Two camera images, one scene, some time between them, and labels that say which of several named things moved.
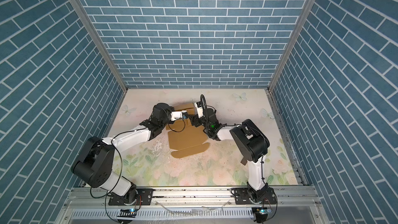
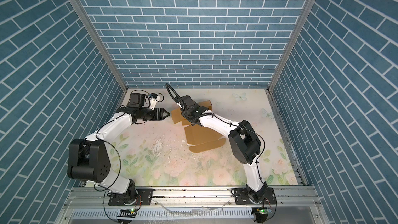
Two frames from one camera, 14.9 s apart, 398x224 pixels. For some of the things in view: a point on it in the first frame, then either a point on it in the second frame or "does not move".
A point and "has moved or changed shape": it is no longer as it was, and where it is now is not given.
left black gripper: [171, 122] → [159, 116]
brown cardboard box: [184, 139] has moved or changed shape
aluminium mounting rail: [97, 197] does not move
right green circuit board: [264, 211] does not move
